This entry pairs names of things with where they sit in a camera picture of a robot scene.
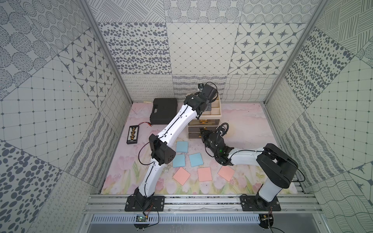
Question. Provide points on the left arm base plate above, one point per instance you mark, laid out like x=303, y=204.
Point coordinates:
x=142, y=204

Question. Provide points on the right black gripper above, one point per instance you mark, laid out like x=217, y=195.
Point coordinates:
x=206, y=135

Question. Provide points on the blue sticky note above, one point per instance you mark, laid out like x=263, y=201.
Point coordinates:
x=179, y=161
x=196, y=160
x=182, y=146

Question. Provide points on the pink sticky note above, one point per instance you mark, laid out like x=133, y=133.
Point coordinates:
x=181, y=176
x=204, y=174
x=226, y=173

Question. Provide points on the blue sticky note top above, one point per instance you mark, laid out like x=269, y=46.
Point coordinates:
x=182, y=146

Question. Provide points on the beige desk organizer cabinet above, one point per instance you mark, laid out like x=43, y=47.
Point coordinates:
x=213, y=110

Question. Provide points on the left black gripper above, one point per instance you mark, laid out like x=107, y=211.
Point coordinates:
x=210, y=106

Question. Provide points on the floral pink table mat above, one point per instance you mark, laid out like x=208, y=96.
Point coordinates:
x=248, y=129

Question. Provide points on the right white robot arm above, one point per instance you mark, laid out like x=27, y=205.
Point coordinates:
x=279, y=168

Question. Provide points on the black plastic tool case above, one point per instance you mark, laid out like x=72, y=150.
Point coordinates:
x=164, y=110

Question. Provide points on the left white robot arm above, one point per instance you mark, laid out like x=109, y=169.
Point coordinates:
x=161, y=144

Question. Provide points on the aluminium mounting rail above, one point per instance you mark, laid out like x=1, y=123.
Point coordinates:
x=289, y=203

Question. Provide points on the blue sticky note lower right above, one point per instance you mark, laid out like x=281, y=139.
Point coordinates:
x=196, y=160

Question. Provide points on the grey transparent drawer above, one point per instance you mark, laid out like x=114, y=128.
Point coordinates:
x=204, y=122

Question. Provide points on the blue sticky note lower left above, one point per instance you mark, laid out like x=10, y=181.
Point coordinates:
x=179, y=161

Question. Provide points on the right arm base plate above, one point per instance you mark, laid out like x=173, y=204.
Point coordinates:
x=255, y=203

